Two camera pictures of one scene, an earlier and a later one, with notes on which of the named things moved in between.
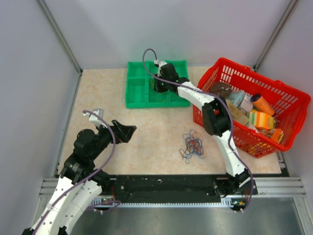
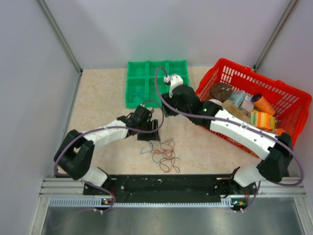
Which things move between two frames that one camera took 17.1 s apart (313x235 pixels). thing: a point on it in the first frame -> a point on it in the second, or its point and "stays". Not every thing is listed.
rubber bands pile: x=194 y=145 -> x=167 y=150
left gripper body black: x=104 y=136 -> x=146 y=136
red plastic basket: x=289 y=104 stays
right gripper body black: x=162 y=85 -> x=172 y=102
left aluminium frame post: x=60 y=35 stays
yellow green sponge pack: x=261 y=120 stays
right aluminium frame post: x=276 y=34 stays
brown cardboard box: x=237 y=114 stays
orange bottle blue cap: x=259 y=103 stays
